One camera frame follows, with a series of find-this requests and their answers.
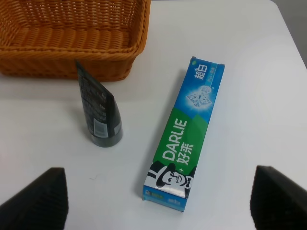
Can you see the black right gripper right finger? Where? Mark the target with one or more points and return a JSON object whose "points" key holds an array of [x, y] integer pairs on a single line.
{"points": [[277, 202]]}

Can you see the green blue toothpaste box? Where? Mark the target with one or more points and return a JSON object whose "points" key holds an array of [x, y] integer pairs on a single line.
{"points": [[170, 176]]}

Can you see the orange wicker basket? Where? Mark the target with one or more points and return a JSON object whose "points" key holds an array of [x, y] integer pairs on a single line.
{"points": [[46, 38]]}

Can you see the black cosmetic tube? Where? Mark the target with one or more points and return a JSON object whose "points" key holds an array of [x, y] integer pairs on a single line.
{"points": [[100, 109]]}

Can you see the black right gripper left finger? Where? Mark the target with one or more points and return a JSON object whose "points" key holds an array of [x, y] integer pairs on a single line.
{"points": [[42, 205]]}

